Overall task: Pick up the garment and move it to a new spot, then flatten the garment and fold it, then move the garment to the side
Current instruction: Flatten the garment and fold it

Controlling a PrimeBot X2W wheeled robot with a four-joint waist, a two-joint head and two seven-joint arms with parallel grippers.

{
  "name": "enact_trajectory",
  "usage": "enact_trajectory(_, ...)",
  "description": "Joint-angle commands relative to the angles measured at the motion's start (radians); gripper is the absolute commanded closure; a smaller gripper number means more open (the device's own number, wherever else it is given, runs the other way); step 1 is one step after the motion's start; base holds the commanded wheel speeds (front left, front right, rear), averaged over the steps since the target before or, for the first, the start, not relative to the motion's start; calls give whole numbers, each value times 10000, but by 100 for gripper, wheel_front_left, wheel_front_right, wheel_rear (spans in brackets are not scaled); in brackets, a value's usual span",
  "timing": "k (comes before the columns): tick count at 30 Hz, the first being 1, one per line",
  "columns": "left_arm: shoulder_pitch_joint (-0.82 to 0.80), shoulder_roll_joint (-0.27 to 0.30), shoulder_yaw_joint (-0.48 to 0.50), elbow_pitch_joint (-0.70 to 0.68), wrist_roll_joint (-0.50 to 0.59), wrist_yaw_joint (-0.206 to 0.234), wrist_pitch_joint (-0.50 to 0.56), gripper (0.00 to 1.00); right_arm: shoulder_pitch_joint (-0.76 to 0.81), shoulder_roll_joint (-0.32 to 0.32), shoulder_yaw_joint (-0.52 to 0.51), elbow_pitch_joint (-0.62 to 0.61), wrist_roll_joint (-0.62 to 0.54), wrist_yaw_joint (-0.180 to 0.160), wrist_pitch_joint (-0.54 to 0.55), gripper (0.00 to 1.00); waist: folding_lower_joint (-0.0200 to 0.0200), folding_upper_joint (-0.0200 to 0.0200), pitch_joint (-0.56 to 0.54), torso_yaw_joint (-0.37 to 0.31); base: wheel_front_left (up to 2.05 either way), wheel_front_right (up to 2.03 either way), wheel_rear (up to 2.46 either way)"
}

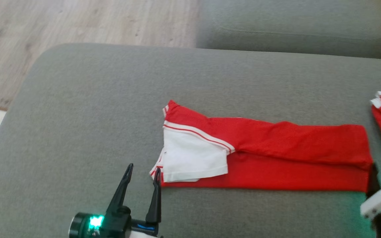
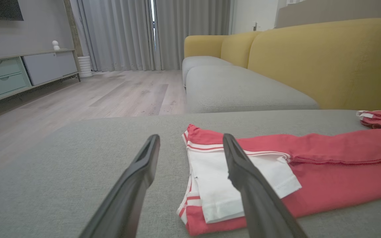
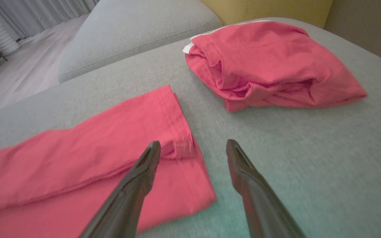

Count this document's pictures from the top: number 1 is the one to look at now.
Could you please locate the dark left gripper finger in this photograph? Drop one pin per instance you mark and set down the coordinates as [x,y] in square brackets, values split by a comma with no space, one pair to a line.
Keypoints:
[122,191]
[156,201]

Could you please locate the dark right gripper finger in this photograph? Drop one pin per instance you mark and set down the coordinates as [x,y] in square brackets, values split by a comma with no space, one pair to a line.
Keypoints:
[373,181]

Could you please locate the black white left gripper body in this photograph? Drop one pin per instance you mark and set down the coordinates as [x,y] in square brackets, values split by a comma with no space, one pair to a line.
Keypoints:
[117,224]

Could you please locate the red white-sleeved lettered T-shirt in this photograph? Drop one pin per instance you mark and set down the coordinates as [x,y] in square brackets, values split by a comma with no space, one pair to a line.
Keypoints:
[293,148]

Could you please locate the grey sofa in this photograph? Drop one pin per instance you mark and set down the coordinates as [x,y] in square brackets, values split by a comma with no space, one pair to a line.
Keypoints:
[94,115]

